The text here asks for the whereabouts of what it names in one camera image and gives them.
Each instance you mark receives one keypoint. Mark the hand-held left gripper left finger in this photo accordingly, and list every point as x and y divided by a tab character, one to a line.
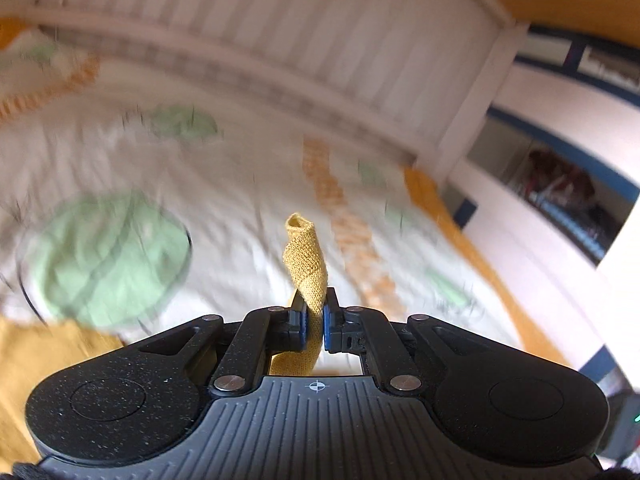
300	326

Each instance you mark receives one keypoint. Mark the white slatted bed board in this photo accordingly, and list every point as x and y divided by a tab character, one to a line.
300	35

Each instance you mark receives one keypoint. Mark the white printed bed sheet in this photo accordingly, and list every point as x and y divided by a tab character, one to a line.
240	170

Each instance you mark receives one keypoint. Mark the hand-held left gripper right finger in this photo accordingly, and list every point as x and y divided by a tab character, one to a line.
327	327

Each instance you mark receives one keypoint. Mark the mustard yellow knitted sweater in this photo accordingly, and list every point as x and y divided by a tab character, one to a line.
306	265

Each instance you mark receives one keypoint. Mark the dark red cloth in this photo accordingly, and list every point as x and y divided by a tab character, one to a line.
562	177

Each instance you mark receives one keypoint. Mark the white shelf with blue trim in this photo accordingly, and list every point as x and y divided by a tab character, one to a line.
540	240

